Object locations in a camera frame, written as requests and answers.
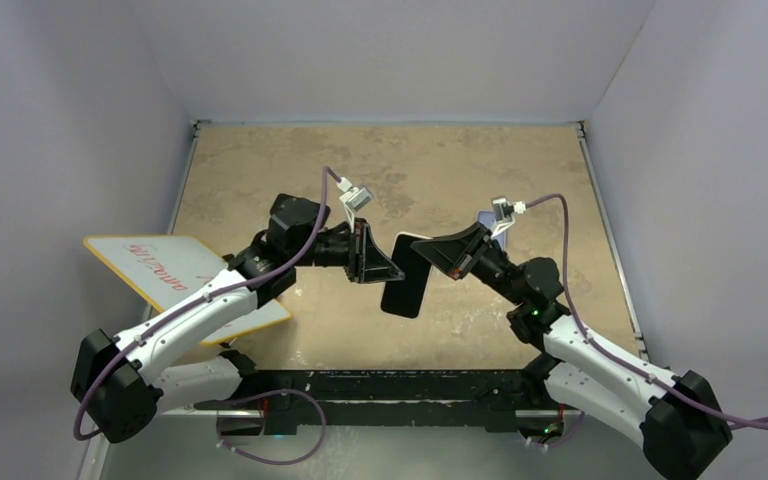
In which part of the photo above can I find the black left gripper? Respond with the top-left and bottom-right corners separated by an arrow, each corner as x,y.
292,219 -> 404,284

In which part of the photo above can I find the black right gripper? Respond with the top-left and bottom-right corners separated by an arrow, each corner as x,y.
410,222 -> 526,306

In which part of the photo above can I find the purple smartphone with black screen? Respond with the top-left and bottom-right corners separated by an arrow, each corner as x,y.
380,242 -> 431,319

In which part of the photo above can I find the lavender phone case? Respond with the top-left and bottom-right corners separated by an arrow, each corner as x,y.
477,210 -> 510,252

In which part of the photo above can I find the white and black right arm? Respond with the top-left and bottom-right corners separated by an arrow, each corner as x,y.
411,223 -> 733,479

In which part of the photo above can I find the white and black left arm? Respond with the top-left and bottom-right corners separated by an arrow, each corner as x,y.
70,186 -> 405,443

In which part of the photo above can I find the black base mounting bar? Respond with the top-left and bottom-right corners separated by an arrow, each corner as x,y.
195,369 -> 577,436

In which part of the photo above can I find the white board with yellow edge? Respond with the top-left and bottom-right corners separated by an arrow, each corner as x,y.
83,235 -> 293,348

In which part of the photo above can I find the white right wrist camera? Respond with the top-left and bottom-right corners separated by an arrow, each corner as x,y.
491,196 -> 527,238

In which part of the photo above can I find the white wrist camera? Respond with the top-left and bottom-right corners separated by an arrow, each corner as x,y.
491,196 -> 527,238
337,177 -> 374,231

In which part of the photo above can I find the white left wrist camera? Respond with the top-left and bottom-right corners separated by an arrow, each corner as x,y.
337,177 -> 374,231

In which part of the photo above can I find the aluminium frame rail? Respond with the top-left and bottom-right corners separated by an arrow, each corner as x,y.
95,370 -> 677,425

